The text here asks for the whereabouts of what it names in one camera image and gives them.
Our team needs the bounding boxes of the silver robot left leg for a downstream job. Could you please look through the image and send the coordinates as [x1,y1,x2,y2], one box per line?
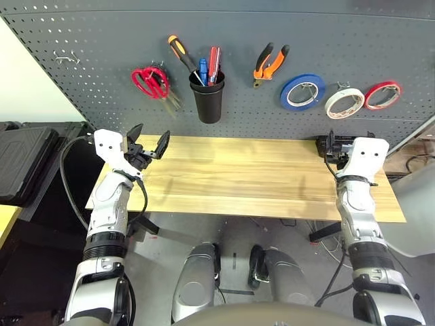
[171,241,222,322]

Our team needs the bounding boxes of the black handled scissors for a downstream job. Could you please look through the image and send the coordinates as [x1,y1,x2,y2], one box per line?
[145,67,181,119]

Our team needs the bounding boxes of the silver double wire hook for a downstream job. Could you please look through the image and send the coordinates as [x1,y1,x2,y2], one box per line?
[54,50,82,65]

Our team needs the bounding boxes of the white printed tape roll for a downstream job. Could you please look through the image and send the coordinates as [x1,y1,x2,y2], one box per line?
[324,88,366,120]

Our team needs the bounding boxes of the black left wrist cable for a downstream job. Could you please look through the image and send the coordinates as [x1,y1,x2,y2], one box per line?
[60,135,96,232]

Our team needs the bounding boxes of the red tape roll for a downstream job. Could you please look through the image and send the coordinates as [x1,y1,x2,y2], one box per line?
[364,80,402,111]

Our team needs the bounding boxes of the silver robot leg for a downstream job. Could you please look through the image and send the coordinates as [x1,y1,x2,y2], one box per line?
[171,241,222,322]
[247,244,315,306]

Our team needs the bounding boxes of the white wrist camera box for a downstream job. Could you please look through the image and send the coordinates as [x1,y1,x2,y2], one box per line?
[93,128,129,170]
[339,137,390,181]

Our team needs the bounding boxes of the black side cabinet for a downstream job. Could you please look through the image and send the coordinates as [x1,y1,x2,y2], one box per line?
[0,122,103,225]

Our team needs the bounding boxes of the red handled scissors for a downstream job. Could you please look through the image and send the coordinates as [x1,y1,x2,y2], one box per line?
[131,66,183,113]

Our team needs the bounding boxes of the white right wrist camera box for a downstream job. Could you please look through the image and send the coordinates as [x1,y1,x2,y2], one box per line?
[339,137,390,181]

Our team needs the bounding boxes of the small black tool case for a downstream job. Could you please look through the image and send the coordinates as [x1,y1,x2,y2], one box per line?
[315,134,377,158]

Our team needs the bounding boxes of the silver robot right leg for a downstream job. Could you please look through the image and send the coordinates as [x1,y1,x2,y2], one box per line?
[247,244,315,306]

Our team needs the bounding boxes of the blue handled screwdriver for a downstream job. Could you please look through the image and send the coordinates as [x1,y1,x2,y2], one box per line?
[198,58,209,86]

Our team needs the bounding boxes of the black plastic cup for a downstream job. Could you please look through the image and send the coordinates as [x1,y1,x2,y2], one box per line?
[188,70,226,124]

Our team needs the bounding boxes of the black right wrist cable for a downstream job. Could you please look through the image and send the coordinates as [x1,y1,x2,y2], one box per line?
[314,251,354,308]

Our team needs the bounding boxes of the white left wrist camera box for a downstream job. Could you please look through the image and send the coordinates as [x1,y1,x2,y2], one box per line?
[93,128,129,170]

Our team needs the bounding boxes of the orange black screwdriver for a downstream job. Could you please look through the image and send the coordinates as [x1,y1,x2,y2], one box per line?
[167,35,207,88]

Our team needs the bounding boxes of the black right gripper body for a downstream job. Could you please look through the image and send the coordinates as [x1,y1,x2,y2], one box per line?
[325,144,353,167]

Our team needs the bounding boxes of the light grey panel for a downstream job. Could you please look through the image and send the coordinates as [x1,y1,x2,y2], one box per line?
[383,169,435,257]

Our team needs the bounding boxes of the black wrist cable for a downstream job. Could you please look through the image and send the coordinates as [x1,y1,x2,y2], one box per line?
[60,135,96,232]
[314,251,354,308]

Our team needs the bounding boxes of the orange black pliers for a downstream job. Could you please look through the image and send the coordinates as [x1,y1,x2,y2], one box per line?
[253,42,291,89]

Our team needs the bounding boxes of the large black tool case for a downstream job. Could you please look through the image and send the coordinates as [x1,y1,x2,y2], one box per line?
[0,126,58,204]

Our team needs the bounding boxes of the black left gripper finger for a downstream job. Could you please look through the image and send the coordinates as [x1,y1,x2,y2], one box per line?
[154,130,171,160]
[126,124,144,147]

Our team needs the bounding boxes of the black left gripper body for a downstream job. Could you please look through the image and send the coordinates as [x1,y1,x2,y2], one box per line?
[126,144,160,170]

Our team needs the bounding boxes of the blue tape roll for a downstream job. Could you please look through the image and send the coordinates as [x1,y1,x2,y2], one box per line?
[280,73,326,111]

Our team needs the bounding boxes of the grey robot torso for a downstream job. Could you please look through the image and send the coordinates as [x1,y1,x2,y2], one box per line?
[173,302,361,326]

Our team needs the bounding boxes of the black table bracket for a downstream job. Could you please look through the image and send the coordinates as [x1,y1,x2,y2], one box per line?
[130,217,160,235]
[309,222,343,242]

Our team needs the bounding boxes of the black cable loop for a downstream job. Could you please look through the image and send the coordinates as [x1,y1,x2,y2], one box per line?
[405,154,435,173]

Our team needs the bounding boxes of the grey metal pegboard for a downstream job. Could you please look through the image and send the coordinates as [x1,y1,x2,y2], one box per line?
[0,0,435,150]

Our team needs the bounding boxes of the yellow board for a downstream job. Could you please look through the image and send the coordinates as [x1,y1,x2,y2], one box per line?
[0,204,23,249]

